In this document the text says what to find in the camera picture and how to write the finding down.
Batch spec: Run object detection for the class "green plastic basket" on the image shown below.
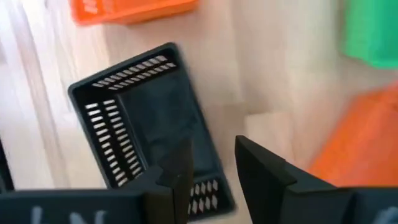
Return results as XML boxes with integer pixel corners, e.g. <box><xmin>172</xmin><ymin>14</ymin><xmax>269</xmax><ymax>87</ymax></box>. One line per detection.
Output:
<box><xmin>341</xmin><ymin>0</ymin><xmax>398</xmax><ymax>70</ymax></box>

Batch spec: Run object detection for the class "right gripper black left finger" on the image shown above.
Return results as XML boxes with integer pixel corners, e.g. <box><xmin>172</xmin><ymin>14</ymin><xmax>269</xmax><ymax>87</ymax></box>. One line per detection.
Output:
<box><xmin>141</xmin><ymin>138</ymin><xmax>195</xmax><ymax>224</ymax></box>

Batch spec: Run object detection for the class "black plastic slotted basket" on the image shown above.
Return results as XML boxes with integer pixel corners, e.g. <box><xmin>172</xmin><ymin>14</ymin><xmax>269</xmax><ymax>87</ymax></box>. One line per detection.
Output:
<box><xmin>67</xmin><ymin>42</ymin><xmax>236</xmax><ymax>221</ymax></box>

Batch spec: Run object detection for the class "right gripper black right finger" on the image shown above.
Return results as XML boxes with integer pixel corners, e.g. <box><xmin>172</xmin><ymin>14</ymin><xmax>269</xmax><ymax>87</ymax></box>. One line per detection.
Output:
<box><xmin>234</xmin><ymin>135</ymin><xmax>354</xmax><ymax>224</ymax></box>

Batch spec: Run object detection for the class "orange plastic basket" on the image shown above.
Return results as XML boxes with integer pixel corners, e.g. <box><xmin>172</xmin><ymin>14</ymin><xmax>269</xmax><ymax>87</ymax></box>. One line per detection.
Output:
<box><xmin>307</xmin><ymin>81</ymin><xmax>398</xmax><ymax>188</ymax></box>
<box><xmin>68</xmin><ymin>0</ymin><xmax>200</xmax><ymax>26</ymax></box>

